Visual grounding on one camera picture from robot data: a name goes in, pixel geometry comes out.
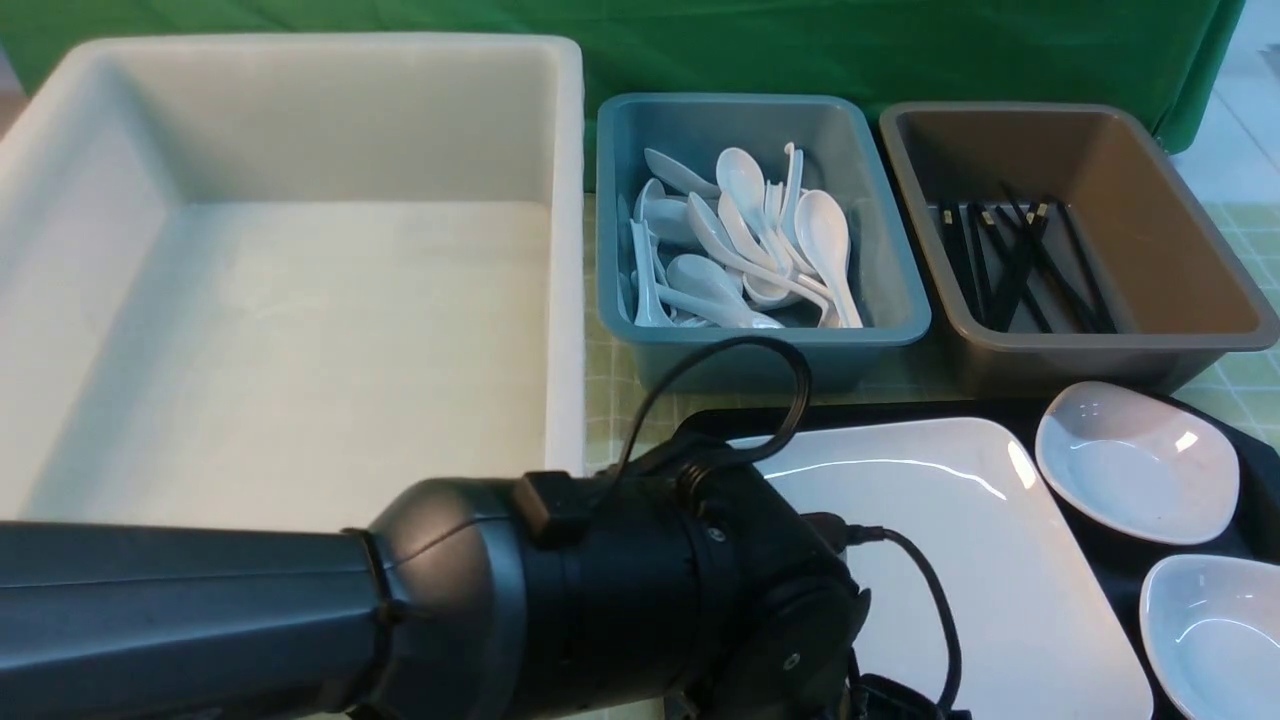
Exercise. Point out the brown plastic bin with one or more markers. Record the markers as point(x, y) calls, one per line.
point(1179, 296)

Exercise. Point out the white soup spoon in bin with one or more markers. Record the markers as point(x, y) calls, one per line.
point(739, 175)
point(702, 287)
point(823, 235)

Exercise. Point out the large white rectangular plate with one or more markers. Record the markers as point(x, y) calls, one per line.
point(1038, 636)

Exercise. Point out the small white bowl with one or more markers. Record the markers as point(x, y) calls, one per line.
point(1210, 625)
point(1138, 465)

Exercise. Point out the green backdrop cloth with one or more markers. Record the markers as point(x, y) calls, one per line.
point(750, 50)

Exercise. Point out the black serving tray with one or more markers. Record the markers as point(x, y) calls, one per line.
point(903, 639)

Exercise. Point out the black chopstick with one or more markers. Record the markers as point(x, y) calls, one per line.
point(1013, 287)
point(1104, 318)
point(961, 259)

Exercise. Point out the teal plastic bin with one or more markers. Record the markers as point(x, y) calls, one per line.
point(653, 150)

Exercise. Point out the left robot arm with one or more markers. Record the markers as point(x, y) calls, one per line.
point(681, 572)

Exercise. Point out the large white plastic tub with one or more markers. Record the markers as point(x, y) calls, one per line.
point(270, 281)

